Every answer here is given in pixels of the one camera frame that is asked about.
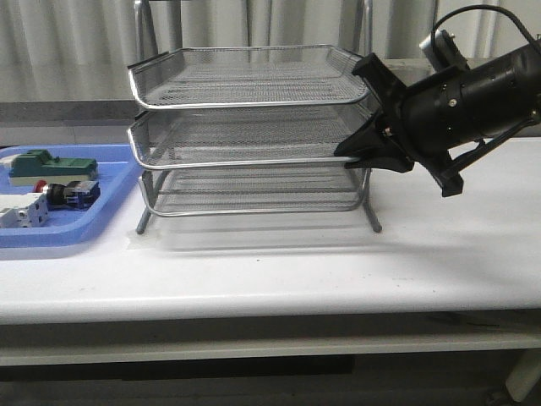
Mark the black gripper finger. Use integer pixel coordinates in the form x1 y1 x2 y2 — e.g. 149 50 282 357
334 116 395 157
344 145 413 173

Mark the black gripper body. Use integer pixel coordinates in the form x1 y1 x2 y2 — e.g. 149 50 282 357
351 52 470 198

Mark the red emergency stop button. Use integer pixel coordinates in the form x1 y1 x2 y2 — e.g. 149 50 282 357
33 179 101 211

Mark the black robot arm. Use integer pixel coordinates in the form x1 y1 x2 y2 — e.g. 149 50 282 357
334 45 540 197

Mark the white table leg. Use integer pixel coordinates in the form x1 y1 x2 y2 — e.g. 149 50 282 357
505 348 541 403

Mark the blue plastic tray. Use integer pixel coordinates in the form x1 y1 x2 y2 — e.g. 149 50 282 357
1 144 141 249

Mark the green and beige electrical module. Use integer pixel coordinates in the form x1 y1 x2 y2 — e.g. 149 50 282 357
8 149 98 186

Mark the dark background counter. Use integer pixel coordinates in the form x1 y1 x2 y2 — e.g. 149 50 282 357
0 57 541 126

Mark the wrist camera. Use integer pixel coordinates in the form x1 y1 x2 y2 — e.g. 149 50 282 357
419 30 470 72

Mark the silver rack frame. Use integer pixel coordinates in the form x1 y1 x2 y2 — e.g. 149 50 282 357
134 1 381 233

